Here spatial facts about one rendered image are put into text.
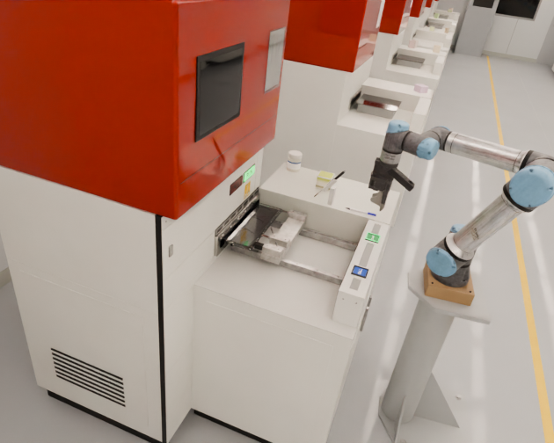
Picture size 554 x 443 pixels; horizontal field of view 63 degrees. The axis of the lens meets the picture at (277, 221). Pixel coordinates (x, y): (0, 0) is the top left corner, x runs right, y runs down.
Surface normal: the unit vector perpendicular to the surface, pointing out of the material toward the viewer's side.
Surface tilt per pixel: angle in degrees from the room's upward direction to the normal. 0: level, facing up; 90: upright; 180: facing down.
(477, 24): 90
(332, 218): 90
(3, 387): 0
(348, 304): 90
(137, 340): 90
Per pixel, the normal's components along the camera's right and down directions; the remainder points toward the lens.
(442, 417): -0.23, 0.48
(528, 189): -0.62, 0.26
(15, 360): 0.11, -0.85
